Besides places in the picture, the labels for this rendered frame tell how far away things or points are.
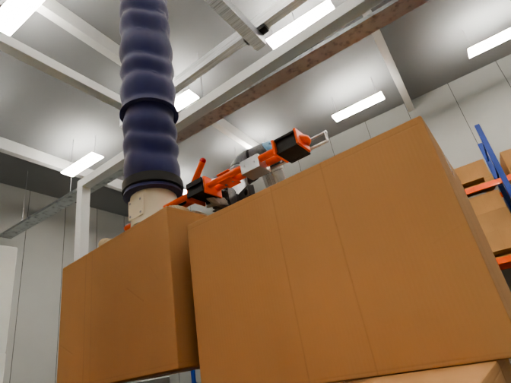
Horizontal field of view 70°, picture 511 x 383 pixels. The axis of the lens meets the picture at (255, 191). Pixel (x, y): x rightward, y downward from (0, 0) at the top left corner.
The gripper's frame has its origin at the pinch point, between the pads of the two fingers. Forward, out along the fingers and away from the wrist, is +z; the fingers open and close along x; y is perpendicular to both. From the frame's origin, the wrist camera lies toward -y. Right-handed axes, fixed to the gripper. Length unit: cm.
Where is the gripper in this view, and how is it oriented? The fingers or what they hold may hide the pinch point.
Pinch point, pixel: (210, 188)
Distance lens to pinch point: 123.1
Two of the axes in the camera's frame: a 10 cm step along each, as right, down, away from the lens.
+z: -5.8, -2.7, -7.7
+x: -1.6, -8.9, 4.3
